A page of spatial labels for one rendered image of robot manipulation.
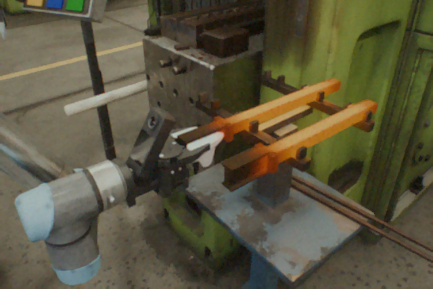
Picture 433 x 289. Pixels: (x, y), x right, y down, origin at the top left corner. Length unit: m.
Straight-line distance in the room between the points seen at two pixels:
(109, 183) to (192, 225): 1.05
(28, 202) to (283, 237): 0.53
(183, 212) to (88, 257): 1.05
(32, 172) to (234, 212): 0.46
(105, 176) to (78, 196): 0.05
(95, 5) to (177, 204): 0.89
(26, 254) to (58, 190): 1.33
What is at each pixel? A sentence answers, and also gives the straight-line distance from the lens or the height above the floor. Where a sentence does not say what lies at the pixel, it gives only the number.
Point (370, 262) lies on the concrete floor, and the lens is 1.81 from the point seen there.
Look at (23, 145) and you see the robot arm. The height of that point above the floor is 0.97.
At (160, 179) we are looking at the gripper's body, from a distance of 0.65.
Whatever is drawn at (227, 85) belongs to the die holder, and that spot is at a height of 0.84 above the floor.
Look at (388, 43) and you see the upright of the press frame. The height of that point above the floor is 0.92.
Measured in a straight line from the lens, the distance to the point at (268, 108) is 0.78.
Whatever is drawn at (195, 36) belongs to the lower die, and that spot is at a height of 0.96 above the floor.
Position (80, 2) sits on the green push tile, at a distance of 1.54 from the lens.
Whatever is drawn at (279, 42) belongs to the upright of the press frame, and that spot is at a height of 0.96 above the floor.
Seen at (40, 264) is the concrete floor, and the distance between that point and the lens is 1.85.
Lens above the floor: 1.31
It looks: 31 degrees down
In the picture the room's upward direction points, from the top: straight up
